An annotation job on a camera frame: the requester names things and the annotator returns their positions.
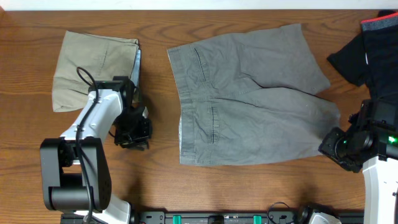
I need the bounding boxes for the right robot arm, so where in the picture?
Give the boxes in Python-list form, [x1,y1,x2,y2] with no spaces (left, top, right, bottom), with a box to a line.
[318,100,397,224]

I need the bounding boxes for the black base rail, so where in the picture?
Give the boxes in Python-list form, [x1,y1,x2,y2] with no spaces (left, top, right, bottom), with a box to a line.
[60,212,364,224]

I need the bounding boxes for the small black looped cable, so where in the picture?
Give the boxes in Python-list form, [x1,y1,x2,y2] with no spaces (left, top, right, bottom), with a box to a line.
[266,201,296,224]

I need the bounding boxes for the black t-shirt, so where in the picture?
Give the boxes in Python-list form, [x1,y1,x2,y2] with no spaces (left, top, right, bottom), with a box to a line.
[327,29,397,105]

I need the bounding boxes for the grey shorts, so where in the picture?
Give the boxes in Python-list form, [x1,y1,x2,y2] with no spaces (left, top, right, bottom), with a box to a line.
[167,24,340,166]

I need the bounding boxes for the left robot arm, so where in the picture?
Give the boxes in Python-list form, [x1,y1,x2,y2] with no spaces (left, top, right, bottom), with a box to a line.
[40,77,152,223]

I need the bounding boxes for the folded khaki shorts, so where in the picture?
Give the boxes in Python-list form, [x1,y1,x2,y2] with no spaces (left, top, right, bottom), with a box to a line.
[52,31,139,112]

